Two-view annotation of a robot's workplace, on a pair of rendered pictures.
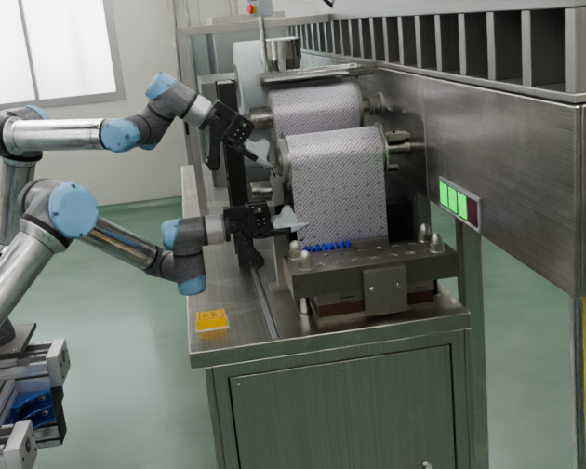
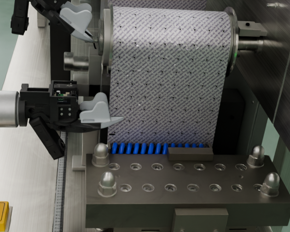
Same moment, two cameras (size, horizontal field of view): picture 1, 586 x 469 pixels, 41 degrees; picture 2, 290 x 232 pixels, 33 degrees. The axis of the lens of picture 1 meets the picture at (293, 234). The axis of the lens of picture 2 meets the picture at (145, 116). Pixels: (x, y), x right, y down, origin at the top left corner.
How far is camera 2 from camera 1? 105 cm
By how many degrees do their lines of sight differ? 15
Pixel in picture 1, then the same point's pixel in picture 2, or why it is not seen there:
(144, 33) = not seen: outside the picture
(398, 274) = (218, 221)
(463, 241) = not seen: hidden behind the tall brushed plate
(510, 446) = not seen: outside the picture
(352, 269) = (164, 205)
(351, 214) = (176, 115)
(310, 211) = (127, 106)
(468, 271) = (285, 170)
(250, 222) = (51, 113)
